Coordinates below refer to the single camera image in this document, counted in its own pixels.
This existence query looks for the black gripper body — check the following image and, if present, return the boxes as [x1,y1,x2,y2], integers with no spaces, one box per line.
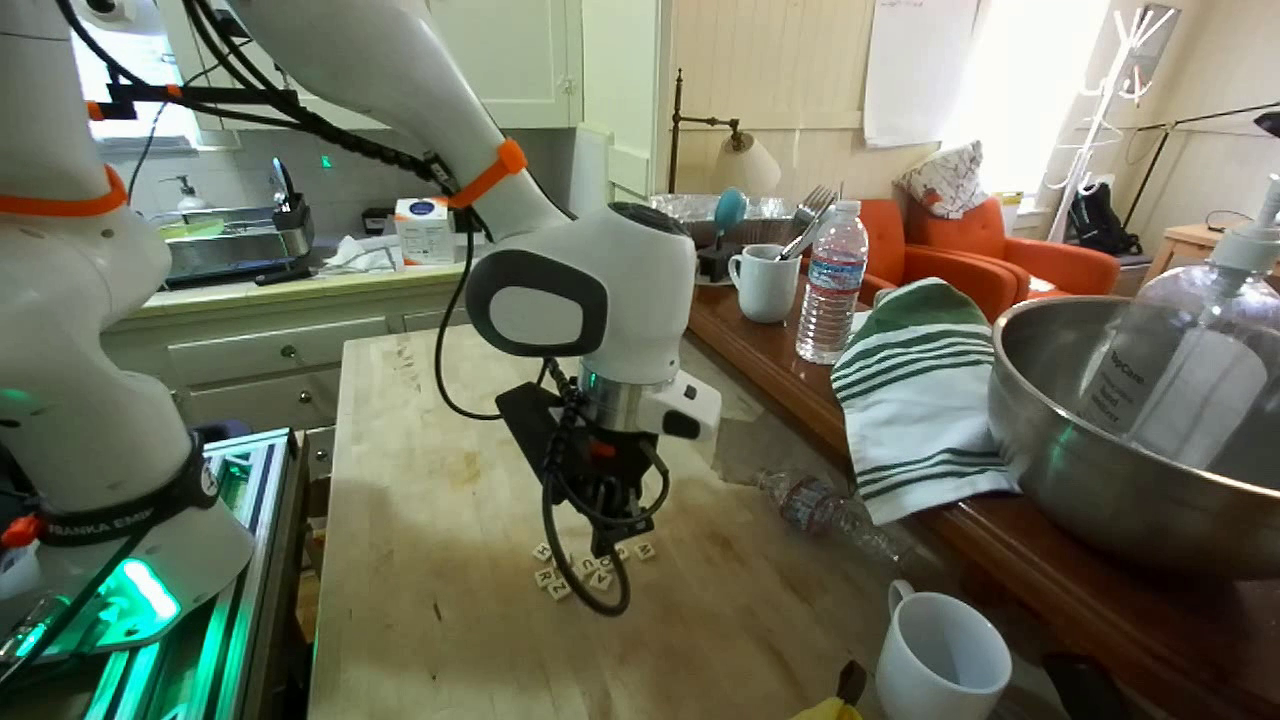
[554,422,674,531]

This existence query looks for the black block base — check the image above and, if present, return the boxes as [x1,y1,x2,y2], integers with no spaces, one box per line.
[698,235,741,287]

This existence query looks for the crushed clear plastic bottle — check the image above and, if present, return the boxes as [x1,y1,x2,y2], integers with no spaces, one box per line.
[754,463,923,563]

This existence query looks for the white ceramic mug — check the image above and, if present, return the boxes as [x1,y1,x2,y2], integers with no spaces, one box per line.
[723,242,810,330]
[874,576,1016,720]

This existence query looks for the clear plastic container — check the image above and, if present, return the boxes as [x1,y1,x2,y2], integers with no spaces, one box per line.
[649,189,810,232]

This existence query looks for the clear plastic water bottle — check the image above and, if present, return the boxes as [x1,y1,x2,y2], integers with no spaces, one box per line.
[792,195,874,369]

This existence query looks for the teal measuring scoop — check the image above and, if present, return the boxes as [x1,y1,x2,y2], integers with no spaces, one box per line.
[711,189,754,245]

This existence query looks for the metal spoon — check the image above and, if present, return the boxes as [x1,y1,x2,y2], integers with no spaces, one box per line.
[777,222,819,266]

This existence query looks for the white canister blue label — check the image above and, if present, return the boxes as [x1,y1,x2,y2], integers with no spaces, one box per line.
[391,191,462,267]

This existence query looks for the green striped white towel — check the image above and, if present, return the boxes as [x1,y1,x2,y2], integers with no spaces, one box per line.
[827,277,1027,528]

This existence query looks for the crumpled white cloth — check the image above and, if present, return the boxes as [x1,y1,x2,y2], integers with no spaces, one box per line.
[326,232,406,277]

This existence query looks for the floor lamp white shade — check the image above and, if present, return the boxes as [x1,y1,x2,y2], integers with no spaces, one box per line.
[666,67,789,205]

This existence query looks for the black kitchen faucet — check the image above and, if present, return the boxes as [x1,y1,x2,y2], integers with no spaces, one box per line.
[258,158,317,287]

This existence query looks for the stainless steel mixing bowl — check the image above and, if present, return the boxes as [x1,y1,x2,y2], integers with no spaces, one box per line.
[990,294,1280,586]

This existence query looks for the orange armchair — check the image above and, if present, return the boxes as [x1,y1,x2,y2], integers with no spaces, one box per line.
[851,195,1128,326]

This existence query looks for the grey metal sink basin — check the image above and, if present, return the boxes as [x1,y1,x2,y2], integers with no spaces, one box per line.
[157,214,293,294]

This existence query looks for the patterned white pillow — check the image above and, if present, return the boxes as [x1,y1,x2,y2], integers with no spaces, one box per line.
[897,137,993,225]

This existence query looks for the small soap dispenser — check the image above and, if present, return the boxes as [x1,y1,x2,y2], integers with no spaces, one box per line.
[171,174,209,228]

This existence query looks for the black bag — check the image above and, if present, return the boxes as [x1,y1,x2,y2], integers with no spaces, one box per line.
[1064,178,1143,260]

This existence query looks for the dark brown wooden table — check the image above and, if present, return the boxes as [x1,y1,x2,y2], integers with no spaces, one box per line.
[682,218,1280,720]

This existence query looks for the clear pump dispenser bottle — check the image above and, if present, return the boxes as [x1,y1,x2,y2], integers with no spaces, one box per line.
[1071,174,1280,473]

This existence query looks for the round wooden side table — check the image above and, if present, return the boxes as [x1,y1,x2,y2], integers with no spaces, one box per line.
[1150,218,1238,281]

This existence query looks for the white coat rack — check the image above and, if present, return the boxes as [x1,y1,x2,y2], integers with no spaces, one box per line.
[1037,0,1191,245]

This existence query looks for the black arc floor lamp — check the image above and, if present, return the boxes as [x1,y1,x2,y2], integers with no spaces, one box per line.
[1119,96,1280,235]

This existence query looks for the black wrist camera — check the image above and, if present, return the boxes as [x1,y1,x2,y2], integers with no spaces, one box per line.
[492,382,575,488]

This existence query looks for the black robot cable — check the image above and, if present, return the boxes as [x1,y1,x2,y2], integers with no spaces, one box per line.
[54,0,674,622]

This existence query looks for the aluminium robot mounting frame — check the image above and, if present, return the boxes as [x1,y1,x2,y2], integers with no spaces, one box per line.
[0,422,311,720]

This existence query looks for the white wall cabinet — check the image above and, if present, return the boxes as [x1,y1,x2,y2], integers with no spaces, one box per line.
[420,0,590,137]

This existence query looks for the white wall poster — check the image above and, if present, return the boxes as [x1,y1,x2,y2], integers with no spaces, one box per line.
[859,0,984,153]

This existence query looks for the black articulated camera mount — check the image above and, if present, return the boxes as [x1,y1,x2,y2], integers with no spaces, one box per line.
[79,76,293,123]

